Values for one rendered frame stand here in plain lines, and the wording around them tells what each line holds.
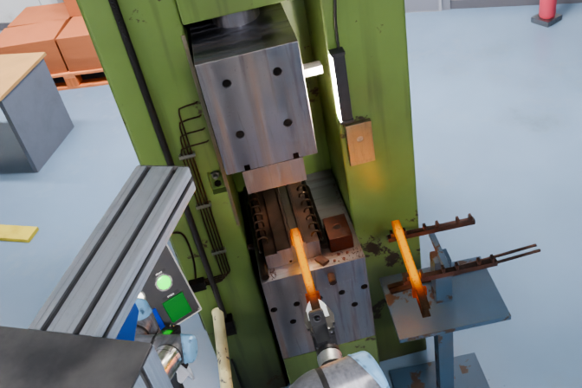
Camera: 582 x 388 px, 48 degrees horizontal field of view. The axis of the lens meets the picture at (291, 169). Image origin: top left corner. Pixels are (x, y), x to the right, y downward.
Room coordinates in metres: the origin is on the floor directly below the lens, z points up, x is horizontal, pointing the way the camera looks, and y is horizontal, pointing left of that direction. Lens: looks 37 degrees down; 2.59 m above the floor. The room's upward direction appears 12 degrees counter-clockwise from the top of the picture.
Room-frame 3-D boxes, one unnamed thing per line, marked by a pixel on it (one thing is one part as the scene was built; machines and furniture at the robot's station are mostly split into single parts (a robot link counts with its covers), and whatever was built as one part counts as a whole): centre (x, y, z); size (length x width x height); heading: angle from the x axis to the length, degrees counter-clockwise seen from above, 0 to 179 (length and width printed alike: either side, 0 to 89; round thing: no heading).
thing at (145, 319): (1.25, 0.50, 1.23); 0.09 x 0.08 x 0.11; 166
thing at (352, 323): (1.88, 0.01, 0.69); 0.56 x 0.38 x 0.45; 3
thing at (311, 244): (1.87, 0.07, 0.96); 0.42 x 0.20 x 0.09; 3
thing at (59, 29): (5.64, 1.64, 0.40); 1.42 x 1.09 x 0.79; 69
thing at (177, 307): (1.48, 0.46, 1.01); 0.07 x 0.05 x 0.07; 118
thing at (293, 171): (1.87, 0.07, 1.32); 0.42 x 0.20 x 0.10; 3
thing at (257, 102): (1.87, 0.02, 1.56); 0.42 x 0.39 x 0.40; 3
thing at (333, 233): (1.73, -0.12, 0.95); 0.12 x 0.09 x 0.07; 3
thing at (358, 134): (1.81, -0.25, 1.27); 0.09 x 0.02 x 0.17; 93
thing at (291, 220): (1.87, 0.04, 0.99); 0.42 x 0.05 x 0.01; 3
